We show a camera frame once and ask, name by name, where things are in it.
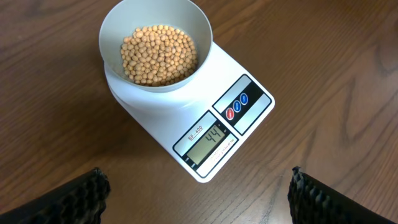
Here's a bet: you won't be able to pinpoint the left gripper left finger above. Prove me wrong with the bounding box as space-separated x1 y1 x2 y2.
1 167 111 224

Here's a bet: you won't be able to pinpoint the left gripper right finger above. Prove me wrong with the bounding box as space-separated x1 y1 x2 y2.
287 167 393 224

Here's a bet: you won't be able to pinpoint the white digital kitchen scale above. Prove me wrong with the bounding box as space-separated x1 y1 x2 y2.
104 44 275 183

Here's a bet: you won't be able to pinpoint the soybeans in bowl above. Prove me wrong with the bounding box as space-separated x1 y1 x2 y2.
120 25 198 86

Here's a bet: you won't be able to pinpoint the grey white bowl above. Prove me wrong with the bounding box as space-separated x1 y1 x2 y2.
99 0 213 89

